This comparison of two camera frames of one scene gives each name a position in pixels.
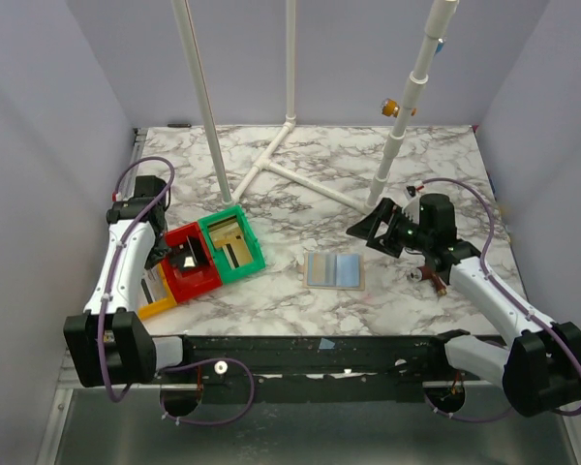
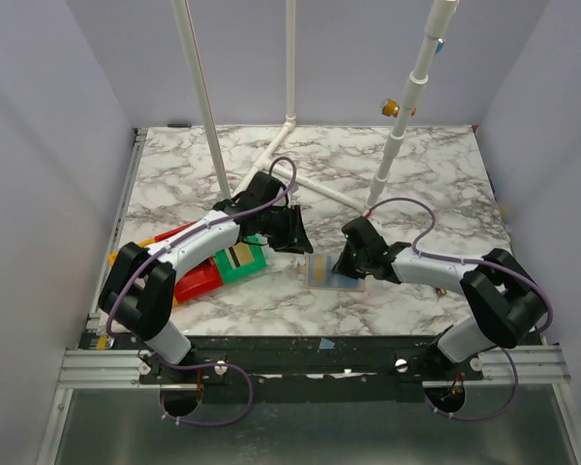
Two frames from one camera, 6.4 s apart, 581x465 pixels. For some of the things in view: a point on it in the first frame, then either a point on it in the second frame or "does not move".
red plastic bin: x=190 y=267 does not move
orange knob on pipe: x=389 y=108 does not move
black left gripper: x=159 y=254 to x=294 y=240
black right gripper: x=384 y=229 to x=349 y=262
